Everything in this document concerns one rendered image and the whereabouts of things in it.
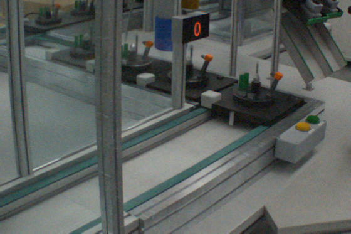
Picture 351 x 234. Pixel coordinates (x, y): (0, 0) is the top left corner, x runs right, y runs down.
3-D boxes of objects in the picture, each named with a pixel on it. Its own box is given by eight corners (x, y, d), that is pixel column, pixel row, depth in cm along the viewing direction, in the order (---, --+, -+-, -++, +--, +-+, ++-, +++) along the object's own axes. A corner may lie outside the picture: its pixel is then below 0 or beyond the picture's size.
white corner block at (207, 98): (220, 106, 169) (221, 93, 168) (212, 110, 166) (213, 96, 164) (208, 101, 172) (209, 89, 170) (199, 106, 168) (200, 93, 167)
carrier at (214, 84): (238, 85, 187) (240, 49, 183) (195, 105, 169) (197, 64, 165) (180, 70, 201) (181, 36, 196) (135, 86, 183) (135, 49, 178)
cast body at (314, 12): (318, 22, 178) (326, 5, 174) (310, 22, 176) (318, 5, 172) (303, 7, 183) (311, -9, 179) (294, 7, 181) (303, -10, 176)
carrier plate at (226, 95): (303, 104, 173) (304, 98, 172) (268, 127, 155) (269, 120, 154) (242, 86, 186) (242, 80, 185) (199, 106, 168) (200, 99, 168)
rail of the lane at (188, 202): (321, 130, 176) (326, 99, 172) (144, 258, 110) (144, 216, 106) (308, 126, 179) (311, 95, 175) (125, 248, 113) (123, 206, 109)
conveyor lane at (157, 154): (299, 130, 176) (303, 101, 172) (122, 246, 113) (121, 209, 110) (229, 108, 192) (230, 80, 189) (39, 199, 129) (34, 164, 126)
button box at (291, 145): (324, 138, 160) (327, 120, 157) (294, 164, 144) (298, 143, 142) (304, 133, 164) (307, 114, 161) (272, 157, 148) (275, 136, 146)
